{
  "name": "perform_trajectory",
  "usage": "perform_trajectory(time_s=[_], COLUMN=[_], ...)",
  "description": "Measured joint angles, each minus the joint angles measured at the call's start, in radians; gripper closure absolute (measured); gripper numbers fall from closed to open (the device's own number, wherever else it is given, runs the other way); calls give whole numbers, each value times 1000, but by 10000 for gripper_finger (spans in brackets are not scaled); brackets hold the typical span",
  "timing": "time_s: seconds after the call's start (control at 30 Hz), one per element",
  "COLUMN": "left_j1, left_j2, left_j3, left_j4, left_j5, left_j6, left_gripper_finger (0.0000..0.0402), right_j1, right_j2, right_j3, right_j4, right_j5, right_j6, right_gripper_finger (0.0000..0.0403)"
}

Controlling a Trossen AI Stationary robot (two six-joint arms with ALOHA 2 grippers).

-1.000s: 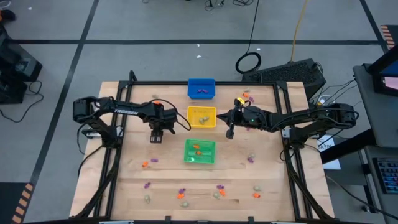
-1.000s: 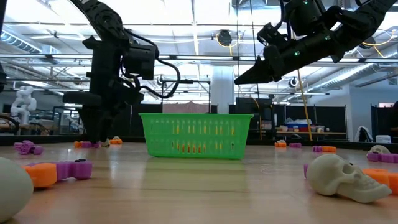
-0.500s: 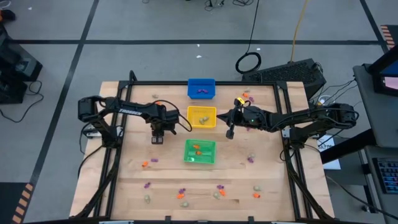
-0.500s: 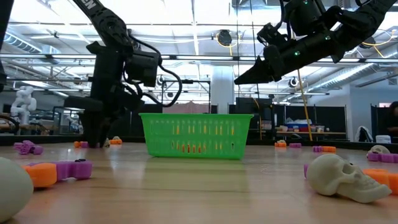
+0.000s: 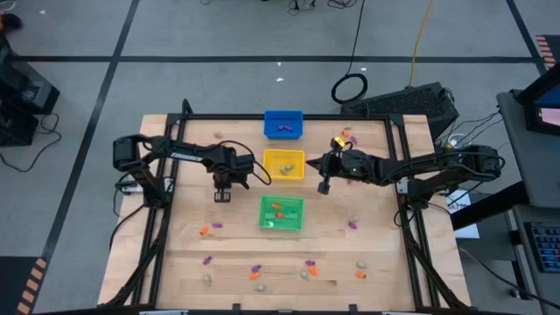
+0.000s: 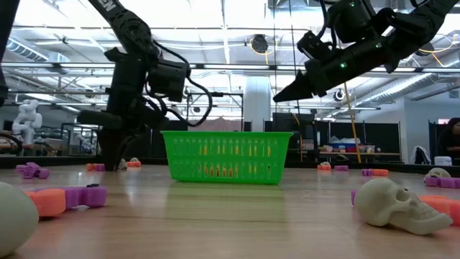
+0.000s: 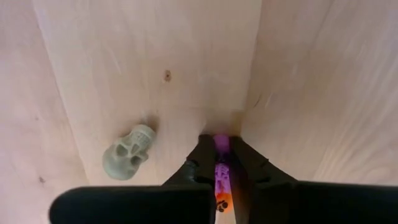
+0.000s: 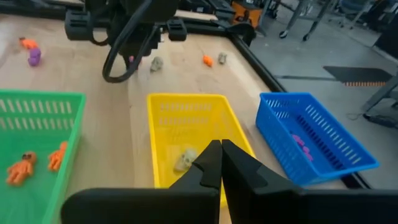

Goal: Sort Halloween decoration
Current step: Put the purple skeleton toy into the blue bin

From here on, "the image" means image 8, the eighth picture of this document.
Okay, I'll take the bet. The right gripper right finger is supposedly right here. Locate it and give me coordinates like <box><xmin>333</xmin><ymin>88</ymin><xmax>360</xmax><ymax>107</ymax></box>
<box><xmin>221</xmin><ymin>139</ymin><xmax>398</xmax><ymax>224</ymax></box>

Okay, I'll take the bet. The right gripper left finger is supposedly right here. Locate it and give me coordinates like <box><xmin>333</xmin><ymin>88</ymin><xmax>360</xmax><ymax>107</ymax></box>
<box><xmin>60</xmin><ymin>139</ymin><xmax>223</xmax><ymax>224</ymax></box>

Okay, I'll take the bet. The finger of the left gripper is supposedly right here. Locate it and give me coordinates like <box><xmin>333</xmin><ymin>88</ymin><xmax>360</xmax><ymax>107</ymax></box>
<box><xmin>166</xmin><ymin>19</ymin><xmax>188</xmax><ymax>42</ymax></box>
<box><xmin>64</xmin><ymin>9</ymin><xmax>94</xmax><ymax>41</ymax></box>

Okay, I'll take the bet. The yellow plastic basket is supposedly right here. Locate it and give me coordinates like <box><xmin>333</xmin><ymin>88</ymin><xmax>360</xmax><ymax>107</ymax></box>
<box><xmin>146</xmin><ymin>92</ymin><xmax>256</xmax><ymax>208</ymax></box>

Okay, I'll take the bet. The blue plastic basket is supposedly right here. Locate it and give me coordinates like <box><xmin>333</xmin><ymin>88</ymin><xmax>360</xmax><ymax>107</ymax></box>
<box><xmin>255</xmin><ymin>91</ymin><xmax>380</xmax><ymax>187</ymax></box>

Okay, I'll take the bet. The orange shop vacuum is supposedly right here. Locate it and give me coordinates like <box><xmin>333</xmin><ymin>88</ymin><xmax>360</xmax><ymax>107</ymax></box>
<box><xmin>231</xmin><ymin>0</ymin><xmax>264</xmax><ymax>29</ymax></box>

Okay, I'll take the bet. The wheeled metal workbench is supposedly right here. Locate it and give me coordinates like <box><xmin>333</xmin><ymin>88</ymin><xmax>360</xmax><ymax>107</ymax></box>
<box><xmin>278</xmin><ymin>0</ymin><xmax>333</xmax><ymax>42</ymax></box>

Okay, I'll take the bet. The black hazard-striped floor mat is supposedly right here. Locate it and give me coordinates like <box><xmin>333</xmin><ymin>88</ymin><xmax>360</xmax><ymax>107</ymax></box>
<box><xmin>323</xmin><ymin>65</ymin><xmax>394</xmax><ymax>87</ymax></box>

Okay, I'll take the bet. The grey metal desk leg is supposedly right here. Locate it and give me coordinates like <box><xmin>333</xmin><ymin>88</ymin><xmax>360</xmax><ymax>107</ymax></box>
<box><xmin>360</xmin><ymin>73</ymin><xmax>398</xmax><ymax>113</ymax></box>

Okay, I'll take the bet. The grey office chair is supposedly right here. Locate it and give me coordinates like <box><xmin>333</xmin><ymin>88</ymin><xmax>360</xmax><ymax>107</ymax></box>
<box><xmin>329</xmin><ymin>0</ymin><xmax>374</xmax><ymax>30</ymax></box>

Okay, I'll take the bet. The green plastic basket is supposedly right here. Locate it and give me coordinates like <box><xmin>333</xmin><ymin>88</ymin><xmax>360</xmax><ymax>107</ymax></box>
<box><xmin>0</xmin><ymin>89</ymin><xmax>86</xmax><ymax>224</ymax></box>

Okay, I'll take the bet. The black partition panel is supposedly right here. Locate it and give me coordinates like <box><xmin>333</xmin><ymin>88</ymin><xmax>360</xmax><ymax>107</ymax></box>
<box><xmin>373</xmin><ymin>18</ymin><xmax>398</xmax><ymax>60</ymax></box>

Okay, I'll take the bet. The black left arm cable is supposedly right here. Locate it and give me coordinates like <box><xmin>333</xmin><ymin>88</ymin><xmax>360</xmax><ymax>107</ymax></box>
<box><xmin>101</xmin><ymin>0</ymin><xmax>161</xmax><ymax>84</ymax></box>

